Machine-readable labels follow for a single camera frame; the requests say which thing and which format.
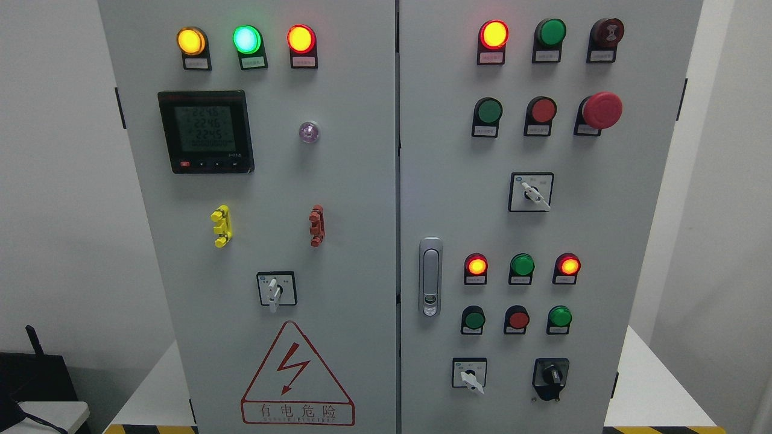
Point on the white selector switch bottom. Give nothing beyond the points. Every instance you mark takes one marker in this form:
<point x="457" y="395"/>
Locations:
<point x="470" y="373"/>

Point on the orange indicator light lower right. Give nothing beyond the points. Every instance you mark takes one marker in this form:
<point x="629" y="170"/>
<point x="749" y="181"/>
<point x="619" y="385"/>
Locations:
<point x="566" y="269"/>

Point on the yellow indicator light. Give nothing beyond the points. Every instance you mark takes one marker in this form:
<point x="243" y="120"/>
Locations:
<point x="194" y="46"/>

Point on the dark red buzzer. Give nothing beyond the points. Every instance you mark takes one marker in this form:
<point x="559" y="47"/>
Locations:
<point x="603" y="40"/>

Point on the green indicator light lower middle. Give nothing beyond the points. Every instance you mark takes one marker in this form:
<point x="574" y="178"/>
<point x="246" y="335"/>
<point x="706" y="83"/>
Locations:
<point x="521" y="269"/>

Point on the red terminal connector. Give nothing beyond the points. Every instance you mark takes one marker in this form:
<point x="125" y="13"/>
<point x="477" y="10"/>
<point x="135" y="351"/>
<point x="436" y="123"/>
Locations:
<point x="317" y="229"/>

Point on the silver door lock handle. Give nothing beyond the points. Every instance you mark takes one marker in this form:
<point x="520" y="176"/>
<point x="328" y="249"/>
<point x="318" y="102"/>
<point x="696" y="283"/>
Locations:
<point x="430" y="262"/>

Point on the black rotary knob switch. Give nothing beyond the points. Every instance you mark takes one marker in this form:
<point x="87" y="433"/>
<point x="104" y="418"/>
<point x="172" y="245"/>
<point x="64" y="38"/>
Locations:
<point x="550" y="377"/>

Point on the green indicator light top right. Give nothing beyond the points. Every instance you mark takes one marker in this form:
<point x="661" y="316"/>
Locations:
<point x="547" y="41"/>

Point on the orange indicator light lower left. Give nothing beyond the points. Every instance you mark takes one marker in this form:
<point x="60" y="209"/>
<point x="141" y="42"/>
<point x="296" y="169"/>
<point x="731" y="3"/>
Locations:
<point x="475" y="272"/>

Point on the green lit indicator light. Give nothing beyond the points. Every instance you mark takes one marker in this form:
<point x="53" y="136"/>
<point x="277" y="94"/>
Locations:
<point x="250" y="48"/>

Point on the black device with antenna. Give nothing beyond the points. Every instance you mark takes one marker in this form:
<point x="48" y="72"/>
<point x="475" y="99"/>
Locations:
<point x="33" y="377"/>

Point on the white box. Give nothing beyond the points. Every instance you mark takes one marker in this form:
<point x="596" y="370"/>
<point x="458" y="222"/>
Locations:
<point x="69" y="415"/>

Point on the red push button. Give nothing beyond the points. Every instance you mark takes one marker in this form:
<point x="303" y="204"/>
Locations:
<point x="539" y="115"/>
<point x="516" y="320"/>

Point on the red push button lower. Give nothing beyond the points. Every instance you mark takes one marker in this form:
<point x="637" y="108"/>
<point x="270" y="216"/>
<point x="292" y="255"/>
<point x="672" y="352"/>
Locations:
<point x="516" y="320"/>

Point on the white rotary selector switch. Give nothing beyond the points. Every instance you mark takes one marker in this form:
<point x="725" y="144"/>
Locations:
<point x="277" y="289"/>

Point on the red emergency stop button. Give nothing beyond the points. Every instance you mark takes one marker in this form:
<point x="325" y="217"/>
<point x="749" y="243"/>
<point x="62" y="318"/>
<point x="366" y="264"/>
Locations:
<point x="597" y="112"/>

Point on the orange indicator light top right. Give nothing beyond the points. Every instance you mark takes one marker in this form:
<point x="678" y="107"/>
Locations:
<point x="493" y="36"/>

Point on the green push button upper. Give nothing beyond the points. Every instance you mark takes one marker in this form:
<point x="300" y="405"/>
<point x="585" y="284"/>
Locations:
<point x="486" y="116"/>

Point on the clear small lamp bulb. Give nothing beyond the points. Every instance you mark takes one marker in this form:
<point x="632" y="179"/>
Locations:
<point x="309" y="132"/>

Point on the green push button lower left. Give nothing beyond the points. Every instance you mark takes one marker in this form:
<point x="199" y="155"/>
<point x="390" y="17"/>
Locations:
<point x="472" y="320"/>

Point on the green indicator light bottom right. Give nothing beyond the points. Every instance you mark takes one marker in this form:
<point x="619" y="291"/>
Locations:
<point x="559" y="321"/>

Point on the grey electrical cabinet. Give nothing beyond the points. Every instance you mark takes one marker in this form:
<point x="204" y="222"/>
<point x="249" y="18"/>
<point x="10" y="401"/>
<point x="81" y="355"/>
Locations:
<point x="394" y="95"/>

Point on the red push button upper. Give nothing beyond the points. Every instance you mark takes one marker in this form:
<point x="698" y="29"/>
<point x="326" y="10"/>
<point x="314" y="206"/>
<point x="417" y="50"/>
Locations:
<point x="539" y="115"/>

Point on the white selector switch upper right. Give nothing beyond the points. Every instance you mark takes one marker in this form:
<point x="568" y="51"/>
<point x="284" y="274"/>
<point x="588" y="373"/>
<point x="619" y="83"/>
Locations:
<point x="530" y="191"/>

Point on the yellow terminal connector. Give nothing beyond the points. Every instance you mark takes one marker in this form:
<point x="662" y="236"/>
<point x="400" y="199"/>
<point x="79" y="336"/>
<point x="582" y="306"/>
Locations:
<point x="222" y="225"/>

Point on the green push button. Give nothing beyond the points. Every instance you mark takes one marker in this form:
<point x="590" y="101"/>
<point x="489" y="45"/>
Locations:
<point x="486" y="116"/>
<point x="472" y="320"/>

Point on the black digital power meter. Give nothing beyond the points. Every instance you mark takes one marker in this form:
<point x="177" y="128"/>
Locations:
<point x="207" y="132"/>

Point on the red electrical warning triangle sticker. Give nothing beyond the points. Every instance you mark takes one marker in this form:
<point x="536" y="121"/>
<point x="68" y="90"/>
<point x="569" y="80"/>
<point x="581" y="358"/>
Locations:
<point x="294" y="386"/>

